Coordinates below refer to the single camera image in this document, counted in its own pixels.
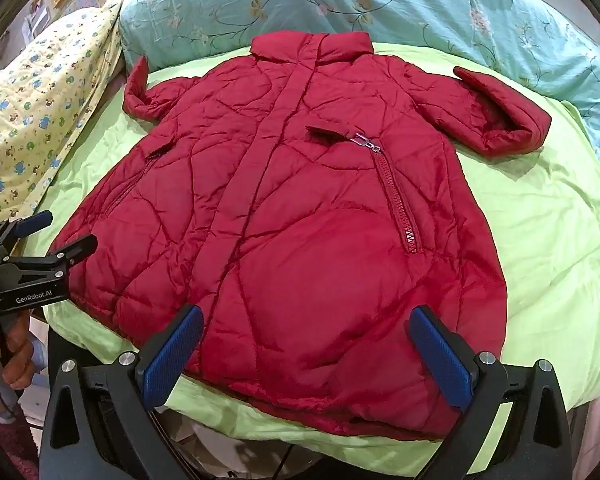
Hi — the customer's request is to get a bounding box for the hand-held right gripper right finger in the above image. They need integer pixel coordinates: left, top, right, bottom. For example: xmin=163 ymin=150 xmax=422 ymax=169
xmin=405 ymin=304 xmax=573 ymax=480

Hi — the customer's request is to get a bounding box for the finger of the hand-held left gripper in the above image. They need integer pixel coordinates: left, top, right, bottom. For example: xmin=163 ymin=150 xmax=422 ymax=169
xmin=0 ymin=210 xmax=55 ymax=247
xmin=7 ymin=233 xmax=100 ymax=281

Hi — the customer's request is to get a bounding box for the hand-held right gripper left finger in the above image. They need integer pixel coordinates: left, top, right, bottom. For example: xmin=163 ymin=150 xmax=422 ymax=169
xmin=39 ymin=304 xmax=206 ymax=480

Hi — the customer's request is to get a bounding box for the red puffer jacket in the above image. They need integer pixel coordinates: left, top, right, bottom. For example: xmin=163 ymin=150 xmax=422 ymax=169
xmin=50 ymin=30 xmax=553 ymax=443

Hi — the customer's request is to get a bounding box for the person's left hand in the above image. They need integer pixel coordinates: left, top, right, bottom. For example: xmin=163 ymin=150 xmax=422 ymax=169
xmin=0 ymin=310 xmax=37 ymax=413

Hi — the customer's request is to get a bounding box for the yellow animal print blanket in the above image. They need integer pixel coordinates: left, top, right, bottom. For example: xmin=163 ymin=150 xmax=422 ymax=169
xmin=0 ymin=0 xmax=127 ymax=241

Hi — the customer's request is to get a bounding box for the light green bed sheet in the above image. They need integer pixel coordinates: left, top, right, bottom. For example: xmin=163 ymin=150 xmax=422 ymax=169
xmin=42 ymin=42 xmax=600 ymax=476

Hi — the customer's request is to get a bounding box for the teal floral quilt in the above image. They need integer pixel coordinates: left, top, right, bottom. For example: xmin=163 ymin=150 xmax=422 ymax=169
xmin=117 ymin=0 xmax=600 ymax=186

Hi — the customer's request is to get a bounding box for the wall poster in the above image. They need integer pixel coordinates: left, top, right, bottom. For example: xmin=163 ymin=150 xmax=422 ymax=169
xmin=25 ymin=0 xmax=52 ymax=37

